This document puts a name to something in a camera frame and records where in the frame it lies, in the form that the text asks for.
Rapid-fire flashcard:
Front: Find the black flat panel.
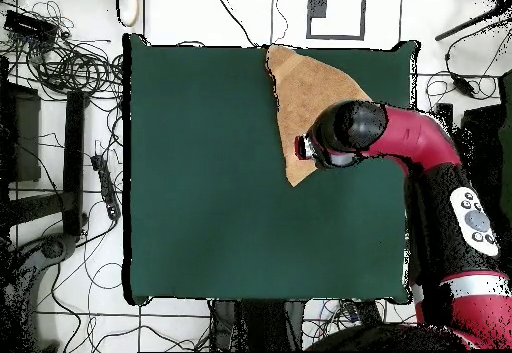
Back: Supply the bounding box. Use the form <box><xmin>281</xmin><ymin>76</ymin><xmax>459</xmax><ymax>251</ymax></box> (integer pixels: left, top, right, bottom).
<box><xmin>0</xmin><ymin>82</ymin><xmax>42</xmax><ymax>184</ymax></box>
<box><xmin>459</xmin><ymin>104</ymin><xmax>506</xmax><ymax>206</ymax></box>

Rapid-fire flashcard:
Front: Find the black power adapter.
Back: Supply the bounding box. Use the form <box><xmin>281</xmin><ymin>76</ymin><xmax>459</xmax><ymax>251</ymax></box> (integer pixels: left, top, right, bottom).
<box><xmin>451</xmin><ymin>75</ymin><xmax>477</xmax><ymax>98</ymax></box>

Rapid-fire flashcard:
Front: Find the grey square tape frame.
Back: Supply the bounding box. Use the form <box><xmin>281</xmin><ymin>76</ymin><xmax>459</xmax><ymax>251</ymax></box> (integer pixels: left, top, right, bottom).
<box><xmin>306</xmin><ymin>0</ymin><xmax>367</xmax><ymax>41</ymax></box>

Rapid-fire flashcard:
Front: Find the white round object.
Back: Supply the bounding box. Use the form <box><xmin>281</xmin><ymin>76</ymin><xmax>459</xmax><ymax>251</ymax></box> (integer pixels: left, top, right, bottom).
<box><xmin>114</xmin><ymin>0</ymin><xmax>140</xmax><ymax>27</ymax></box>

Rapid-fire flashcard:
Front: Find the tan towel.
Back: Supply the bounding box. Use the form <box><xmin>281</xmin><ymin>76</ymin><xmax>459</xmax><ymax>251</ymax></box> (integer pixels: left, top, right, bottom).
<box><xmin>264</xmin><ymin>43</ymin><xmax>373</xmax><ymax>188</ymax></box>

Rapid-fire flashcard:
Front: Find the dark green table cloth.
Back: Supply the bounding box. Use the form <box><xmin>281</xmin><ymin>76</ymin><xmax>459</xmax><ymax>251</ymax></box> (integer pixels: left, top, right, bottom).
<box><xmin>121</xmin><ymin>32</ymin><xmax>422</xmax><ymax>306</ymax></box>

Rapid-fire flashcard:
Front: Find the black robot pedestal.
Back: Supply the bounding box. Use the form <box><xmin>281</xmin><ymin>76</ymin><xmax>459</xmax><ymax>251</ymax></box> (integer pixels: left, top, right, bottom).
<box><xmin>209</xmin><ymin>299</ymin><xmax>307</xmax><ymax>352</ymax></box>

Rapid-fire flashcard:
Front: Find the black power strip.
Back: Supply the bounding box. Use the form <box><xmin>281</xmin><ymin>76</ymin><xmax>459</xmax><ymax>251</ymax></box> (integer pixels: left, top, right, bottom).
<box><xmin>345</xmin><ymin>300</ymin><xmax>386</xmax><ymax>327</ymax></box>
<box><xmin>90</xmin><ymin>153</ymin><xmax>122</xmax><ymax>222</ymax></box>

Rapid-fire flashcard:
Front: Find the grey stand base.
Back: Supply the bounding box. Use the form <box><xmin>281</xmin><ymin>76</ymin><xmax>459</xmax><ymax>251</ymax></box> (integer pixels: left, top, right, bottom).
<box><xmin>0</xmin><ymin>232</ymin><xmax>79</xmax><ymax>353</ymax></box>

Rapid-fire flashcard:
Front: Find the black electronics box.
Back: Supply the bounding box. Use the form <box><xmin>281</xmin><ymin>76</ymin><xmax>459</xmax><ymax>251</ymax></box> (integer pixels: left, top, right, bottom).
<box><xmin>3</xmin><ymin>9</ymin><xmax>59</xmax><ymax>44</ymax></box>

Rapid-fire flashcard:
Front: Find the black rod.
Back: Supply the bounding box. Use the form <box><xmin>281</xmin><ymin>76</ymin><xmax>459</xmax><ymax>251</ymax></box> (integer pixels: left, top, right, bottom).
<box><xmin>434</xmin><ymin>7</ymin><xmax>501</xmax><ymax>42</ymax></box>

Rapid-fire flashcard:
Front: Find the tangle of black cables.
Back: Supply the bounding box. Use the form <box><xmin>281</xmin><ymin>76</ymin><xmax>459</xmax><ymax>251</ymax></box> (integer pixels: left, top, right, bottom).
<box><xmin>7</xmin><ymin>2</ymin><xmax>124</xmax><ymax>100</ymax></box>

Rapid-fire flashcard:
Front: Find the black stand crossbar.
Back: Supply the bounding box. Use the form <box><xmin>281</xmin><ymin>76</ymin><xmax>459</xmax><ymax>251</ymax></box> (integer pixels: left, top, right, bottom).
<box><xmin>7</xmin><ymin>191</ymin><xmax>67</xmax><ymax>226</ymax></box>

